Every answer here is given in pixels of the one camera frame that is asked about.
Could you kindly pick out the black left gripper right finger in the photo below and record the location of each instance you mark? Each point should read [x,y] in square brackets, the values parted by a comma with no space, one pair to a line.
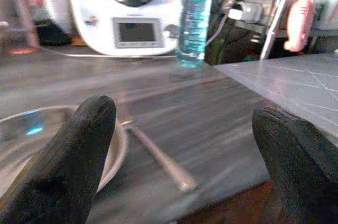
[298,171]

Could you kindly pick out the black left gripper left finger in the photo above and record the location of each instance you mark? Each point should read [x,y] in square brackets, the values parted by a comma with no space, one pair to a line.
[71,160]

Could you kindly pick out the metal plate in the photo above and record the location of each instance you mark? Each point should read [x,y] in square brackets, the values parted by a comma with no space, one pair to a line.
[16,144]

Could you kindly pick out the white plastic folding table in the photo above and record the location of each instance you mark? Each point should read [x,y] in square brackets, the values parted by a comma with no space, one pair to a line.
[290,81]

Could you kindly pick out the pink plastic hanging object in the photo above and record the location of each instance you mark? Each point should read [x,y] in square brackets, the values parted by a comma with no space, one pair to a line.
[299,23]

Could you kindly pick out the white kitchen food processor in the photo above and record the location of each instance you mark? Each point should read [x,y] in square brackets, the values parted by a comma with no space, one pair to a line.
[92,2]

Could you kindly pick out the clear plastic water bottle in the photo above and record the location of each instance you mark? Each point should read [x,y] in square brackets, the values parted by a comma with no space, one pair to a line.
[194,23]

